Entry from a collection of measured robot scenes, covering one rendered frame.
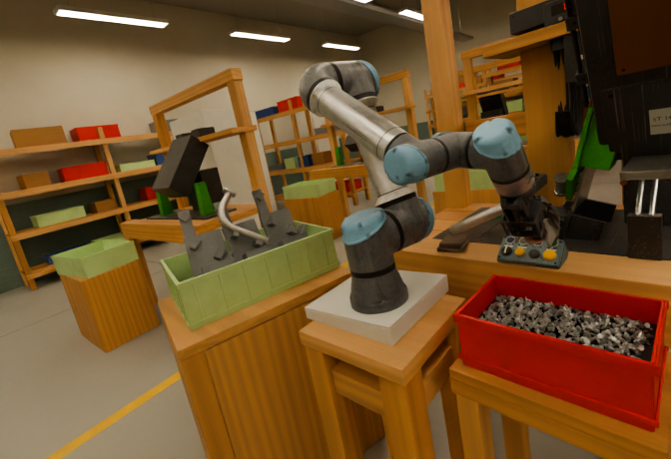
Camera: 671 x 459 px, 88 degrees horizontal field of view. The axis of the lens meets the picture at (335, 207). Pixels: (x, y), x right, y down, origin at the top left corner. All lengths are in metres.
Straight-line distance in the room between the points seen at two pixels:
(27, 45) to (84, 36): 0.86
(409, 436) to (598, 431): 0.34
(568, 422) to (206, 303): 1.01
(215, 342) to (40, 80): 6.72
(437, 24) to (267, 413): 1.69
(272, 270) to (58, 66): 6.75
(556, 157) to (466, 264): 0.65
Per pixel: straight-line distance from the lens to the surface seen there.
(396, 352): 0.82
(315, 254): 1.40
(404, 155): 0.64
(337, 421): 1.07
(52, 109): 7.51
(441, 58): 1.73
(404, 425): 0.88
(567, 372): 0.76
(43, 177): 6.78
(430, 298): 0.95
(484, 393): 0.84
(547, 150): 1.58
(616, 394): 0.76
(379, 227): 0.83
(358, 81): 0.98
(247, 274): 1.30
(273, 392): 1.40
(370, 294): 0.86
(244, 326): 1.25
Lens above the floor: 1.32
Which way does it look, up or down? 11 degrees down
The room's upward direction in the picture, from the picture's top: 11 degrees counter-clockwise
